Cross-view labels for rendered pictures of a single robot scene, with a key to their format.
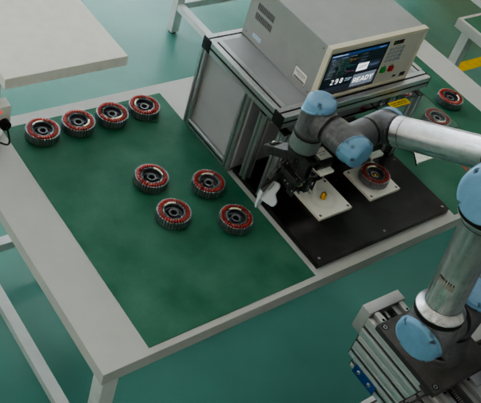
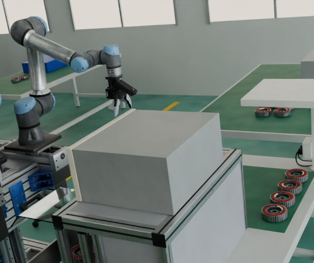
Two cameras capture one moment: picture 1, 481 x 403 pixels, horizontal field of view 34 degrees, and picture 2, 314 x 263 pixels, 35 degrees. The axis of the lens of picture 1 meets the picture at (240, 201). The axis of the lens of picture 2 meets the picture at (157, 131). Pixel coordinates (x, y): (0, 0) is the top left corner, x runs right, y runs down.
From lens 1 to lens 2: 4.10 m
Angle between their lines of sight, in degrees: 117
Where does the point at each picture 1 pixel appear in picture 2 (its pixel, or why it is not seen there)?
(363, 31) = (119, 124)
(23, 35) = (288, 85)
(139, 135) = (256, 205)
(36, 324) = not seen: outside the picture
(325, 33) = (143, 112)
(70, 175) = (258, 175)
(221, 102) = not seen: hidden behind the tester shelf
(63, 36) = (276, 91)
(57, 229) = not seen: hidden behind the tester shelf
